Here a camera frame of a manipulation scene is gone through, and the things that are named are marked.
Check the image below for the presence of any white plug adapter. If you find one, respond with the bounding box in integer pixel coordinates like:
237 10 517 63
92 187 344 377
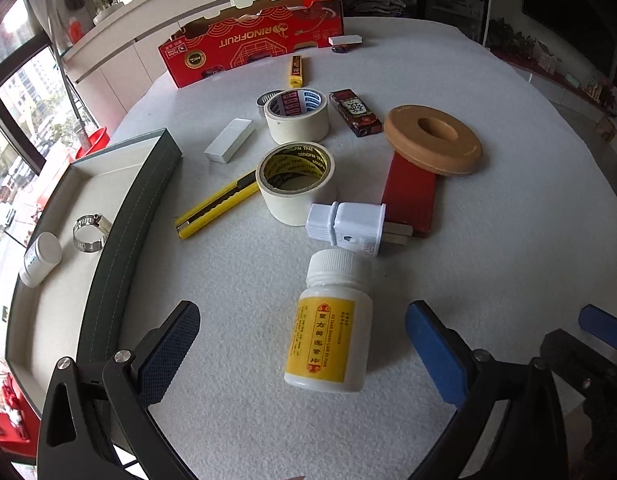
306 201 414 257

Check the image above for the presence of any dark red card pack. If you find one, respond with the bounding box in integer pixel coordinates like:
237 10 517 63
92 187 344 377
329 89 381 138

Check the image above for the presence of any red cardboard box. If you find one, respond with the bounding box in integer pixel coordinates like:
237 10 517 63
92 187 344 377
158 0 345 90

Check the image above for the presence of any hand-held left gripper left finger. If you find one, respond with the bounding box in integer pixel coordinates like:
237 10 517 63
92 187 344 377
37 300 202 480

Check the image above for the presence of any masking tape roll yellow print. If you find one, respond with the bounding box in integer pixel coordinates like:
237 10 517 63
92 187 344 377
255 146 337 225

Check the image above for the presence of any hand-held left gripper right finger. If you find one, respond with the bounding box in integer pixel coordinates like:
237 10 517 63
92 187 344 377
405 300 589 480

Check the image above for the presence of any small yellow utility knife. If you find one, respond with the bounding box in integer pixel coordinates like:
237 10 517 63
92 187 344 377
287 54 309 87

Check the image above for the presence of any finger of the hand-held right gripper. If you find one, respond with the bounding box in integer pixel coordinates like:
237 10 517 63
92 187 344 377
578 304 617 350

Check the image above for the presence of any large yellow utility knife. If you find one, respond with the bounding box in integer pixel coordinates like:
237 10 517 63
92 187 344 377
176 169 262 240

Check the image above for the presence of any large white block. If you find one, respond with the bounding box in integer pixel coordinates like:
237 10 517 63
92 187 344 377
204 117 255 163

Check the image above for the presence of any potted plant in white pot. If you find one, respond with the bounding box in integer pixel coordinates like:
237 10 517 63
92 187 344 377
92 0 125 25

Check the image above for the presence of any white ribbed-cap bottle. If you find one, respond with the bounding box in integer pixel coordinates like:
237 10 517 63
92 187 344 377
18 232 63 288

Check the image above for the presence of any white cabinet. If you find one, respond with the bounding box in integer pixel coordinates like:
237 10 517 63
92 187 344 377
62 0 229 128

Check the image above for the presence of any white medicine bottle yellow label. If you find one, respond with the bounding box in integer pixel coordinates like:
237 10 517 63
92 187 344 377
283 249 374 393

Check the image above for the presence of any tan ring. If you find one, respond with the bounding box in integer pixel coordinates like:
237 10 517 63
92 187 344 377
383 104 483 177

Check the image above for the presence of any masking tape roll blue print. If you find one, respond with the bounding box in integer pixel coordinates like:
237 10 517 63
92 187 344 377
265 88 331 143

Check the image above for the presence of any green-edged white tray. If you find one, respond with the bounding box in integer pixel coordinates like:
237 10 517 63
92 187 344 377
0 129 183 466

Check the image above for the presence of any mop with metal pole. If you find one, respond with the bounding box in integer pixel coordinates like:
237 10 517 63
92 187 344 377
46 0 92 136

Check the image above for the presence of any metal hose clamp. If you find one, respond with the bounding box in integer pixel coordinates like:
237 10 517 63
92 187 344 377
255 89 284 118
72 214 113 253

